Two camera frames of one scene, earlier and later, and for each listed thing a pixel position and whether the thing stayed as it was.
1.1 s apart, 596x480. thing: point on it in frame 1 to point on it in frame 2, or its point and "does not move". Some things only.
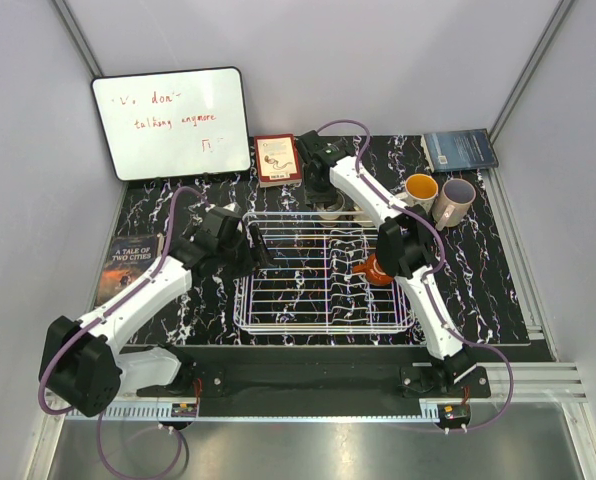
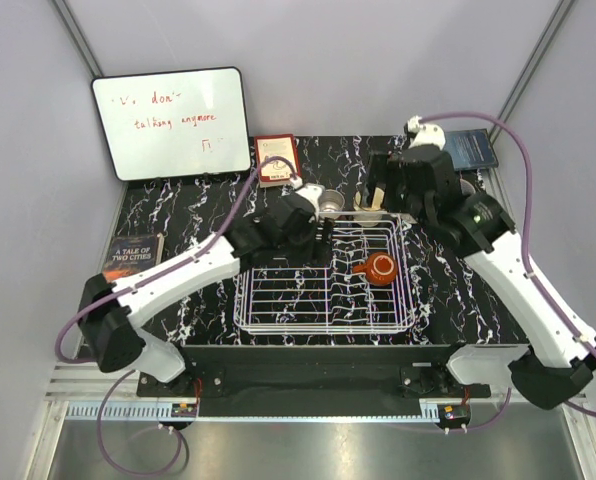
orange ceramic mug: (374, 271) does not move
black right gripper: (313, 197) to (384, 170)
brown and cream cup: (333, 210) does not move
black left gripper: (258, 256) to (310, 253)
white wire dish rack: (311, 288) does not move
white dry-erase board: (170, 124) does not move
